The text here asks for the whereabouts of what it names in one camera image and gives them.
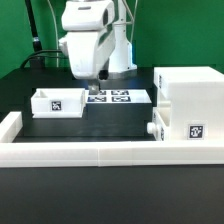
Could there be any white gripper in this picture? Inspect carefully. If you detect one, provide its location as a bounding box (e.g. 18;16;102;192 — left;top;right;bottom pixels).
59;0;115;95

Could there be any white front drawer with tag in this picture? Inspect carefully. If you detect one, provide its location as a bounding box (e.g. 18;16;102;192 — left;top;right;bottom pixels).
147;101;171;141

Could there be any white drawer with tag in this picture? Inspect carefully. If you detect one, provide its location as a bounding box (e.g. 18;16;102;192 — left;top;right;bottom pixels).
31;88;86;118
147;101;171;141

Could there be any white drawer cabinet box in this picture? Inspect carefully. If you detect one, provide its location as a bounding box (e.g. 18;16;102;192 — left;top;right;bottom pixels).
154;67;224;141

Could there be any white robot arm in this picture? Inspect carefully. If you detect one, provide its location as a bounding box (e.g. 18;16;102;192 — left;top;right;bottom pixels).
59;0;137;94

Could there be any white rear drawer with tag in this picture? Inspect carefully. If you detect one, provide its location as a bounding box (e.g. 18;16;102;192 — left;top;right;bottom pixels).
31;88;86;118

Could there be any white fiducial marker sheet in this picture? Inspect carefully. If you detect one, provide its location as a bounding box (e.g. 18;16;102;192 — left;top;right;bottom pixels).
86;89;151;104

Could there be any black camera stand pole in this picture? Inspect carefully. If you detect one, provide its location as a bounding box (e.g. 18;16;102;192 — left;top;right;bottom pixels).
24;0;45;69

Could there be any black cable with metal connector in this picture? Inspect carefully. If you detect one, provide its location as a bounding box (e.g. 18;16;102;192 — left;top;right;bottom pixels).
19;49;68;69

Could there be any grey thin cable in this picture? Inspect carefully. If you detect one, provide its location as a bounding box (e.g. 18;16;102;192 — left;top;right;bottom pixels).
45;0;60;68

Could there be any white U-shaped border frame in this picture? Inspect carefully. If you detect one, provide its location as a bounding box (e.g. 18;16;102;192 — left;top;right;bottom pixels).
0;112;224;168

